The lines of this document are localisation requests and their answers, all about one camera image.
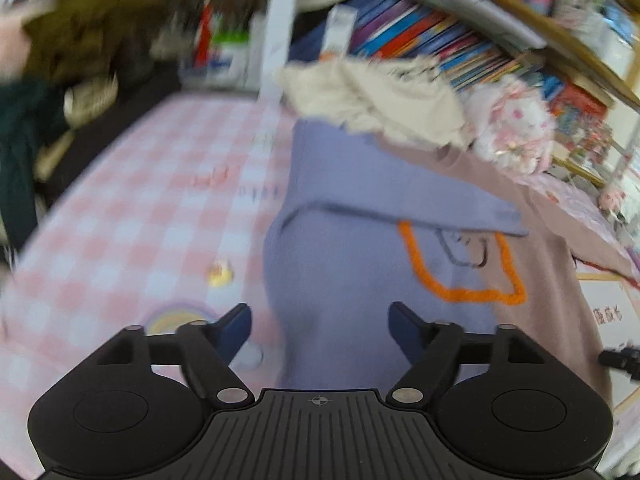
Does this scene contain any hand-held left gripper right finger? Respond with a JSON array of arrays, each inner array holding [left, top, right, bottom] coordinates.
[[388, 301, 548, 407]]

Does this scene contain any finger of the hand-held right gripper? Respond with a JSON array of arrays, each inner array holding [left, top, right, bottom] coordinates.
[[599, 342, 640, 386]]

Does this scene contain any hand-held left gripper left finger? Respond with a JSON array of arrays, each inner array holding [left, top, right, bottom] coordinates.
[[95, 302, 253, 407]]

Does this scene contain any purple and pink sweater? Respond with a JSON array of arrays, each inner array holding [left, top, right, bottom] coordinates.
[[262, 119, 636, 411]]

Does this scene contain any small pink plush pig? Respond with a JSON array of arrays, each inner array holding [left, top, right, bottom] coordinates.
[[599, 187, 627, 211]]

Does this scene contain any pink checkered desk mat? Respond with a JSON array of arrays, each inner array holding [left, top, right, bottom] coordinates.
[[0, 92, 640, 480]]

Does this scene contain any colourful beaded ornament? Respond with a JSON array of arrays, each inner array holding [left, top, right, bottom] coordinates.
[[555, 120, 613, 166]]

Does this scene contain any white pink plush bunny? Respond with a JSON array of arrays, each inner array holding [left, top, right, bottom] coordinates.
[[465, 79, 557, 175]]

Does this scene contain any cream garment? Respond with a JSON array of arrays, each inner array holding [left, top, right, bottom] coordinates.
[[277, 55, 471, 148]]

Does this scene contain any red boxed book set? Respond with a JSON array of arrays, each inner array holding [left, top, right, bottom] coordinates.
[[547, 85, 608, 133]]

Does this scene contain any white plastic bottle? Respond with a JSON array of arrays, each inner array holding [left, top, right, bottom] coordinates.
[[210, 35, 251, 86]]

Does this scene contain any dark green cloth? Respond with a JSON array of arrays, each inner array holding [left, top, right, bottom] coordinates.
[[0, 80, 66, 256]]

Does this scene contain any white orange box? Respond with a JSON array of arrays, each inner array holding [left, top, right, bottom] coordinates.
[[320, 4, 357, 61]]

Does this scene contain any dark olive bag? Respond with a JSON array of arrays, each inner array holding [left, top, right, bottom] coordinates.
[[22, 0, 166, 126]]

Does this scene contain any wooden bookshelf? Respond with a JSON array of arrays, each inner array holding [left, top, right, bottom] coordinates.
[[260, 0, 640, 191]]

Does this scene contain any red cord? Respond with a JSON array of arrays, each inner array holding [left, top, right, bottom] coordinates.
[[572, 255, 640, 288]]

